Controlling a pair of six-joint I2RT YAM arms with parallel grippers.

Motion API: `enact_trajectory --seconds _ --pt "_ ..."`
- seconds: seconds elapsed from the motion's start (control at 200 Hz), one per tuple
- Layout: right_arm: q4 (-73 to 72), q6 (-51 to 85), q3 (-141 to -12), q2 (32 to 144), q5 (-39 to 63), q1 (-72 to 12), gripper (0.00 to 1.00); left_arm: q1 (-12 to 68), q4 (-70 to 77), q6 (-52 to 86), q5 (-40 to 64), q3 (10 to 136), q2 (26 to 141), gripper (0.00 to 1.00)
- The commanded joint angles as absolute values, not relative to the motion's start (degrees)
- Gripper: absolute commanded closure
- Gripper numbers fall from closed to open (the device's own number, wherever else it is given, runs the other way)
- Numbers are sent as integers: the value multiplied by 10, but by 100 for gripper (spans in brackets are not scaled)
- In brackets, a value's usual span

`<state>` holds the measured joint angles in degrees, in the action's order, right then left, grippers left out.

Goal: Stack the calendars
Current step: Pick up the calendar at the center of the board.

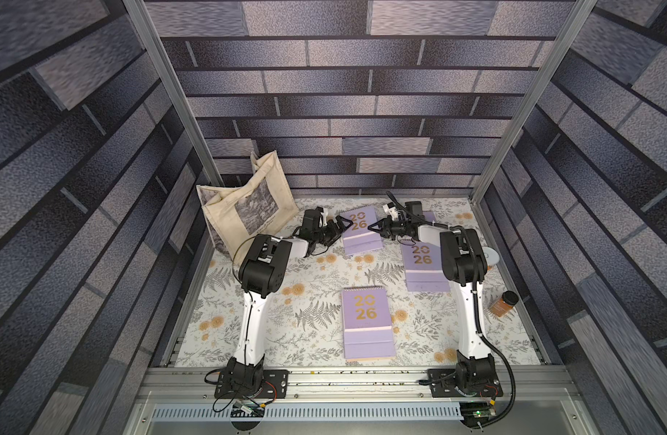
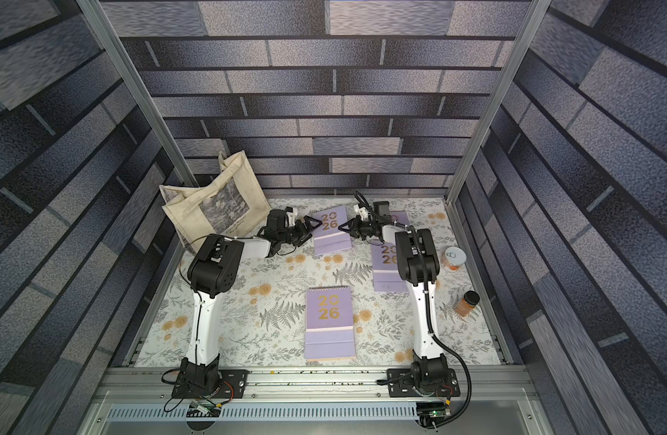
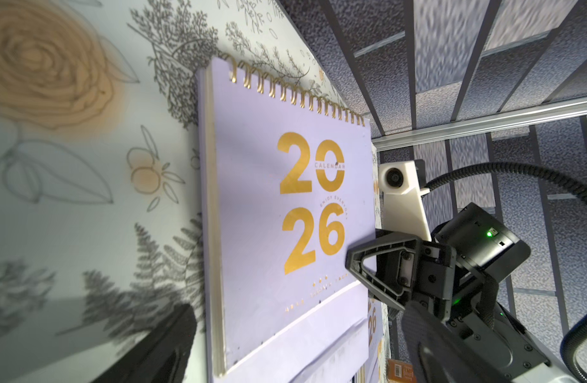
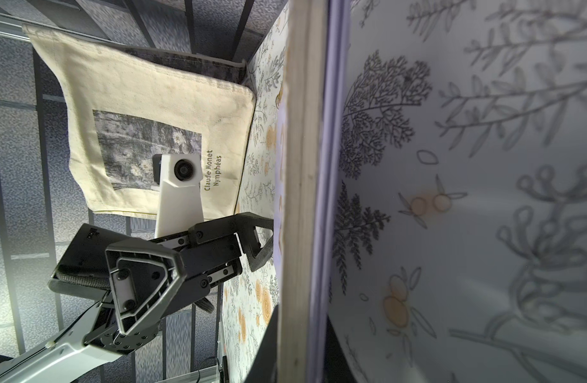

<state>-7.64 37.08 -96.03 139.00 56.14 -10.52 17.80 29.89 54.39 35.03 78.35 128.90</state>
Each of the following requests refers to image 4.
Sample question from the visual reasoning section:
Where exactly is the purple calendar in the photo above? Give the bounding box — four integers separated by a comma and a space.
275, 1, 350, 382

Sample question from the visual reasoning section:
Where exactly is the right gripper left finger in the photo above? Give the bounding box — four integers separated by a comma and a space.
245, 306, 279, 383

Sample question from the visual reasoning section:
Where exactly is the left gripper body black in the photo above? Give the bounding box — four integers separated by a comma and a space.
154, 224, 242, 306

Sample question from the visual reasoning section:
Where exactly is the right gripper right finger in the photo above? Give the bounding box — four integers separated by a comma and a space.
324, 319, 357, 383

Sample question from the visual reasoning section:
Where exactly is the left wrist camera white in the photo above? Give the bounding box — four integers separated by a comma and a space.
152, 154, 204, 237

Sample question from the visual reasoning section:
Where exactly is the beige Monet tote bag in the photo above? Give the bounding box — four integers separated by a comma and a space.
23, 25, 255, 220

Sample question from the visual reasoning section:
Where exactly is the left aluminium frame post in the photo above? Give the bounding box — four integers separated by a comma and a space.
0, 14, 41, 42

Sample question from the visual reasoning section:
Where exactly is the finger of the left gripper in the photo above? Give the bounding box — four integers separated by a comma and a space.
105, 238, 186, 335
188, 212, 274, 272

